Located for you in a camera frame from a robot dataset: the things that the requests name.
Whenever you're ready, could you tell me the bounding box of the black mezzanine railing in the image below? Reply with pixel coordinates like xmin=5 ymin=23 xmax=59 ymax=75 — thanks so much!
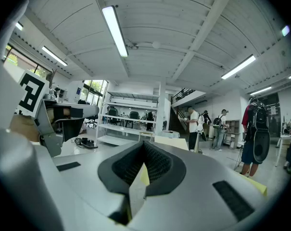
xmin=171 ymin=87 xmax=196 ymax=102

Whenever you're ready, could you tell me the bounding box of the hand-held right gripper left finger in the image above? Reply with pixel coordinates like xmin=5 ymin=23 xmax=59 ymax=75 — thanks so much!
xmin=51 ymin=140 xmax=146 ymax=231

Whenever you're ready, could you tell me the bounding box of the black cable bundle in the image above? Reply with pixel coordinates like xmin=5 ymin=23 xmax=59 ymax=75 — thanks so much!
xmin=74 ymin=137 xmax=99 ymax=149

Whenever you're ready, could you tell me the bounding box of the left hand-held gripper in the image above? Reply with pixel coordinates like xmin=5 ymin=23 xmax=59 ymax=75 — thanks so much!
xmin=15 ymin=70 xmax=100 ymax=158

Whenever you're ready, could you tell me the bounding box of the white metal shelf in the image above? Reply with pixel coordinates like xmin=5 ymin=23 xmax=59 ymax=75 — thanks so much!
xmin=96 ymin=90 xmax=161 ymax=147

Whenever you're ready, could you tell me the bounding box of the yellow-green table cover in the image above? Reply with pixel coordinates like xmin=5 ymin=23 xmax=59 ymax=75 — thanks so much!
xmin=233 ymin=171 xmax=268 ymax=197

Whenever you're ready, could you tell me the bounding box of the person's left hand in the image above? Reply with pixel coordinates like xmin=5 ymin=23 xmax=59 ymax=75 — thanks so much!
xmin=10 ymin=115 xmax=41 ymax=143

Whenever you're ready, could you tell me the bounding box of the dark staircase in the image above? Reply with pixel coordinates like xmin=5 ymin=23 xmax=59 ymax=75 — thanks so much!
xmin=168 ymin=88 xmax=197 ymax=132

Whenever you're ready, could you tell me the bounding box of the window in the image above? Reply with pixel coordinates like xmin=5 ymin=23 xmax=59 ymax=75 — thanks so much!
xmin=3 ymin=43 xmax=53 ymax=79
xmin=83 ymin=79 xmax=109 ymax=106

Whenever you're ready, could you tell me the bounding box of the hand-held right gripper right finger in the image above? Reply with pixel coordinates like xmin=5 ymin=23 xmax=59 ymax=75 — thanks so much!
xmin=128 ymin=140 xmax=269 ymax=231

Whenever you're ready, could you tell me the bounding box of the beige folder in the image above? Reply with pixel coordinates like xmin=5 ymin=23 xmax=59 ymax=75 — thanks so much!
xmin=128 ymin=135 xmax=190 ymax=226

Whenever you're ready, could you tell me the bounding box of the round table with white cloth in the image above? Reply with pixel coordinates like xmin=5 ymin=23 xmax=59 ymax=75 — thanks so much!
xmin=159 ymin=129 xmax=181 ymax=140

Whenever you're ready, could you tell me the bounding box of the wooden cabinet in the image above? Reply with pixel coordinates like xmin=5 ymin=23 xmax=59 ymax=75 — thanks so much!
xmin=223 ymin=118 xmax=241 ymax=149

